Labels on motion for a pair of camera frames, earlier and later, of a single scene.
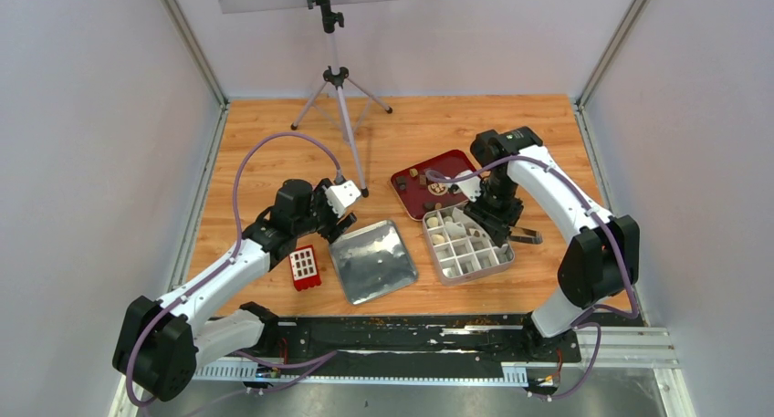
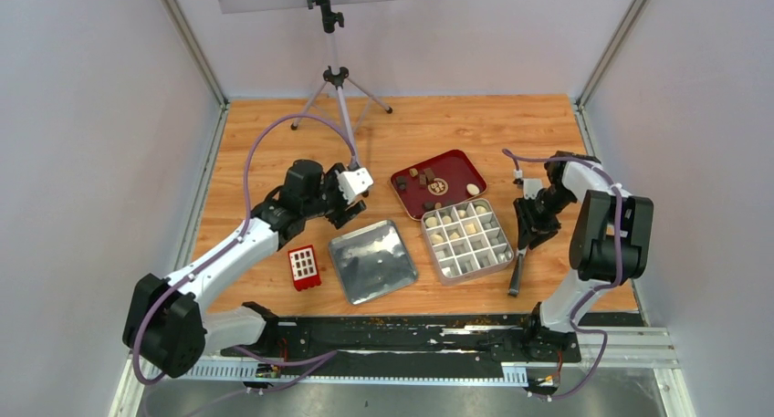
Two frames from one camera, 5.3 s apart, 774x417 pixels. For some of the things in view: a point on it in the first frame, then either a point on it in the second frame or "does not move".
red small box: x=304 y=267 does not move
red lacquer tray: x=420 y=196 does not move
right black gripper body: x=496 y=205 -> x=538 y=214
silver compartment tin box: x=462 y=248 does not move
